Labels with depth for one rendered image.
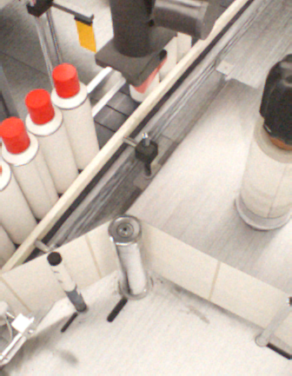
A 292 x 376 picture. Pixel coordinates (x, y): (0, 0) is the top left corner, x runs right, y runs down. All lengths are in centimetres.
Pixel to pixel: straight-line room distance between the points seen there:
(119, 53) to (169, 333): 38
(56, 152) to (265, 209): 30
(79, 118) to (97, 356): 33
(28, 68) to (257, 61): 46
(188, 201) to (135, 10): 32
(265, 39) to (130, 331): 67
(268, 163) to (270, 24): 55
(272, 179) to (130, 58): 23
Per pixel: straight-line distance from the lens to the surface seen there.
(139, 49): 63
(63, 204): 75
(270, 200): 69
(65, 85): 66
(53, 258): 55
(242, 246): 75
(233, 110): 88
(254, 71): 102
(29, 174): 67
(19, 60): 108
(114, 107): 88
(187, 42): 91
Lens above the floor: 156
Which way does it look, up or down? 60 degrees down
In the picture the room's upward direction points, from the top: 4 degrees counter-clockwise
